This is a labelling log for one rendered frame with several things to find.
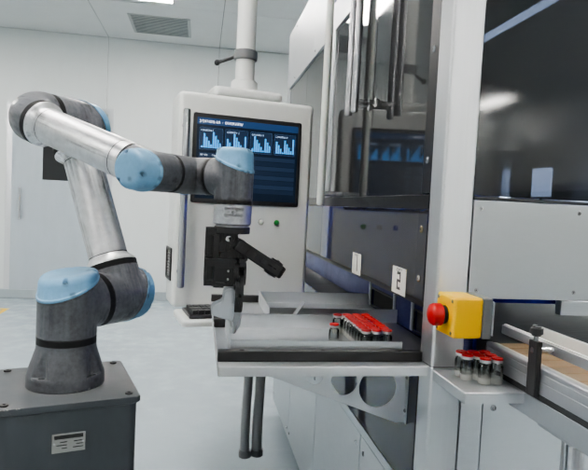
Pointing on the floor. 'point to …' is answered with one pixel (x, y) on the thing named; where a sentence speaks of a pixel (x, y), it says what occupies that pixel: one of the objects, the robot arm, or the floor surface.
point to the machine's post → (449, 219)
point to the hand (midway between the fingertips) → (237, 326)
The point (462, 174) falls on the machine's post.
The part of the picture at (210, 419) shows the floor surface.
